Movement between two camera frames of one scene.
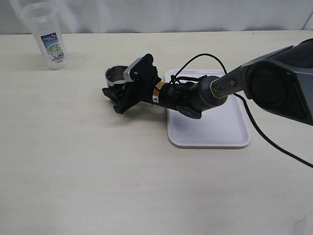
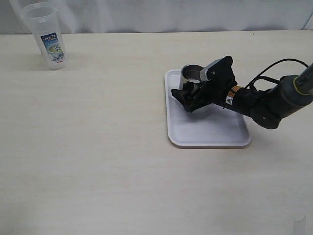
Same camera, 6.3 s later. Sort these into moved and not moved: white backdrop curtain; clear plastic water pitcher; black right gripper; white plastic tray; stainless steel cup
Moved: black right gripper; stainless steel cup
Not moved: white plastic tray; white backdrop curtain; clear plastic water pitcher
